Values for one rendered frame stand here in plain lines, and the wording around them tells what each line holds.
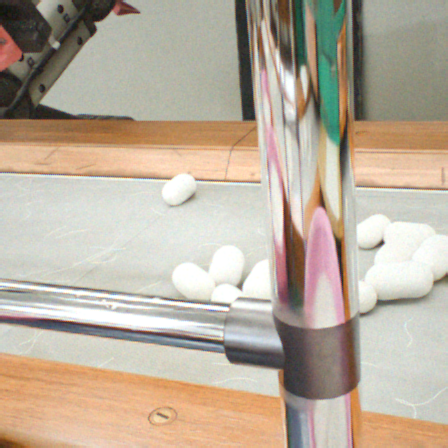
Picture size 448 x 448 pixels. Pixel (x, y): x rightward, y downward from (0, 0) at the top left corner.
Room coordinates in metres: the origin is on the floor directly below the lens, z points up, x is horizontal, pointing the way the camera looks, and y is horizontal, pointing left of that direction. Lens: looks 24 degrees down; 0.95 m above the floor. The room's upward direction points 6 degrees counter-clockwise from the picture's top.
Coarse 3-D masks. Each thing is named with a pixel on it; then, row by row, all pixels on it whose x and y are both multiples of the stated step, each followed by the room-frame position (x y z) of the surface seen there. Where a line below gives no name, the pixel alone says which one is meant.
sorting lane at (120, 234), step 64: (0, 192) 0.62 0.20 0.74; (64, 192) 0.60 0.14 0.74; (128, 192) 0.58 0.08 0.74; (256, 192) 0.54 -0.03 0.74; (384, 192) 0.51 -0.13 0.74; (0, 256) 0.47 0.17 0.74; (64, 256) 0.46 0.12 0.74; (128, 256) 0.45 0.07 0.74; (192, 256) 0.43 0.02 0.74; (256, 256) 0.42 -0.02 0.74; (384, 320) 0.33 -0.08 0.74; (256, 384) 0.28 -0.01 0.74; (384, 384) 0.27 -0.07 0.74
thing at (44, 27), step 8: (0, 0) 0.70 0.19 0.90; (8, 0) 0.69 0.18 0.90; (16, 0) 0.69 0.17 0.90; (24, 0) 0.69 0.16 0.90; (0, 8) 0.72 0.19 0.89; (8, 8) 0.71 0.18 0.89; (16, 8) 0.71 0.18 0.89; (24, 8) 0.70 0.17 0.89; (32, 8) 0.70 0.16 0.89; (0, 16) 0.72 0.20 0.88; (8, 16) 0.72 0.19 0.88; (16, 16) 0.72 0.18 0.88; (24, 16) 0.71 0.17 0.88; (32, 16) 0.71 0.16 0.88; (40, 16) 0.71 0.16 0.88; (40, 24) 0.71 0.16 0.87; (48, 24) 0.72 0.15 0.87; (48, 32) 0.72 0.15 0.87; (48, 40) 0.72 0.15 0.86
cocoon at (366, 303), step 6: (360, 282) 0.34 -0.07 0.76; (360, 288) 0.33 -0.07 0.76; (366, 288) 0.33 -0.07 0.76; (372, 288) 0.34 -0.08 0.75; (360, 294) 0.33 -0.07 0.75; (366, 294) 0.33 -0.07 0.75; (372, 294) 0.33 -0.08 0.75; (360, 300) 0.33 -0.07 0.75; (366, 300) 0.33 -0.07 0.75; (372, 300) 0.33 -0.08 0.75; (360, 306) 0.33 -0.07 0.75; (366, 306) 0.33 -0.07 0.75; (372, 306) 0.33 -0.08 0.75; (360, 312) 0.33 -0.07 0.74
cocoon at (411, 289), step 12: (384, 264) 0.35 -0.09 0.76; (396, 264) 0.35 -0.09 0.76; (408, 264) 0.35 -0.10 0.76; (420, 264) 0.35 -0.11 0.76; (372, 276) 0.35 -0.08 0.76; (384, 276) 0.34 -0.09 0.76; (396, 276) 0.34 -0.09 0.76; (408, 276) 0.34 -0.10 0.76; (420, 276) 0.34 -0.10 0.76; (432, 276) 0.34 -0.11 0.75; (384, 288) 0.34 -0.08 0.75; (396, 288) 0.34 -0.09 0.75; (408, 288) 0.34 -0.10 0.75; (420, 288) 0.34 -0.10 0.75; (384, 300) 0.34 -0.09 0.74
